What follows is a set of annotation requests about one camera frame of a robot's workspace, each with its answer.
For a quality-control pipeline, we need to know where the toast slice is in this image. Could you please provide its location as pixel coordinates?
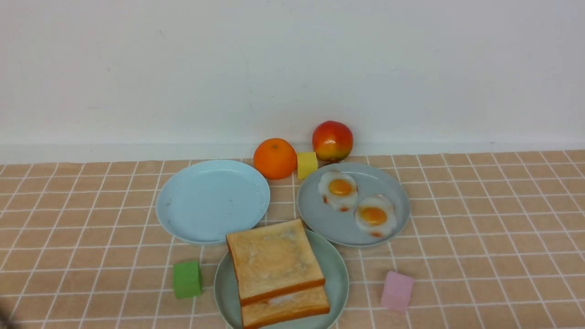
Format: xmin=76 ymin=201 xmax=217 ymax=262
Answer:
xmin=226 ymin=218 xmax=325 ymax=307
xmin=241 ymin=286 xmax=330 ymax=329

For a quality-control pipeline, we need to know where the fried egg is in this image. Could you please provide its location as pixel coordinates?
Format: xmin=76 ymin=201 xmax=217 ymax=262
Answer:
xmin=266 ymin=293 xmax=299 ymax=308
xmin=354 ymin=194 xmax=398 ymax=238
xmin=317 ymin=170 xmax=358 ymax=212

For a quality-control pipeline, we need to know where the yellow block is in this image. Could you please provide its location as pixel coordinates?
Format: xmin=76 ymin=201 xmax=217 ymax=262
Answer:
xmin=297 ymin=152 xmax=319 ymax=180

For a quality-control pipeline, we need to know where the orange fruit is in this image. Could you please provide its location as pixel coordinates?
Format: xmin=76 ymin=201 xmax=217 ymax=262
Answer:
xmin=253 ymin=138 xmax=297 ymax=180

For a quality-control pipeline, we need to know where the red yellow apple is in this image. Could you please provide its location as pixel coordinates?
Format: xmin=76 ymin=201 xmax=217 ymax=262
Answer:
xmin=312 ymin=121 xmax=354 ymax=163

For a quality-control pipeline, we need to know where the grey-blue plate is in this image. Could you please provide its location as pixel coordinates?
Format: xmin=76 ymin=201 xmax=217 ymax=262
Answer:
xmin=297 ymin=163 xmax=411 ymax=248

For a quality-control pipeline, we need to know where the light blue plate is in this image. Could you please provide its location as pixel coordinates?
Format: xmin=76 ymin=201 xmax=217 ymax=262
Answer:
xmin=155 ymin=159 xmax=271 ymax=245

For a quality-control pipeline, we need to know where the mint green plate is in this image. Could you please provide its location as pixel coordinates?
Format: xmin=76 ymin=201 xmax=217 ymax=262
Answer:
xmin=214 ymin=230 xmax=350 ymax=329

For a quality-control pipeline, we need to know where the green cube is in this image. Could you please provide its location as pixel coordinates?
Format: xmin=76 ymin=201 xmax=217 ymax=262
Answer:
xmin=173 ymin=260 xmax=203 ymax=299

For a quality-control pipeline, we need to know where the pink cube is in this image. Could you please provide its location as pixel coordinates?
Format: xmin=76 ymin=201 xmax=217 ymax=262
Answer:
xmin=380 ymin=271 xmax=415 ymax=313

